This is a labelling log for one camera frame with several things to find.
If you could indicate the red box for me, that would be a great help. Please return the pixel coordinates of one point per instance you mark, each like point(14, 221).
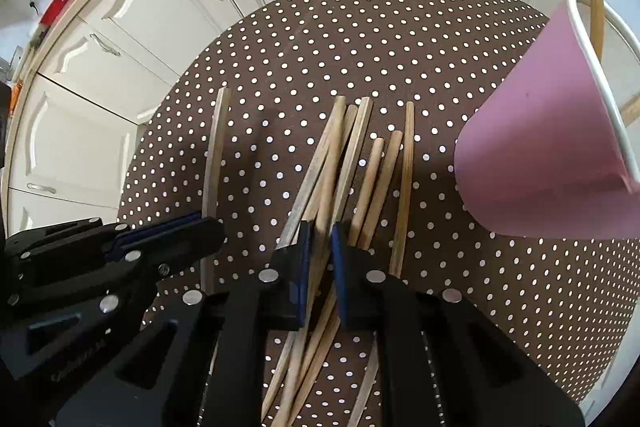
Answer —
point(57, 4)

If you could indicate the white kitchen cabinet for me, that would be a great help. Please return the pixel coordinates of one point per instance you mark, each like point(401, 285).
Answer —
point(150, 7)

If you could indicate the pile of wooden chopsticks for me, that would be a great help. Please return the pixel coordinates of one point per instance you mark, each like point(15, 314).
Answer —
point(409, 157)

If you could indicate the pink cup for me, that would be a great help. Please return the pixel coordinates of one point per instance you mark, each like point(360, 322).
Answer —
point(540, 132)

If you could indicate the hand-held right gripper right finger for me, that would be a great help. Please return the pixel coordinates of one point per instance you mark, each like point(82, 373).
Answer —
point(340, 277)

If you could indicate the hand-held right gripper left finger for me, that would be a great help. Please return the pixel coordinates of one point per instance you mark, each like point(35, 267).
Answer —
point(304, 277)

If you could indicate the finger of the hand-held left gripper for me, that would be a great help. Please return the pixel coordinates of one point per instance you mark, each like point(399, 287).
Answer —
point(100, 322)
point(165, 234)

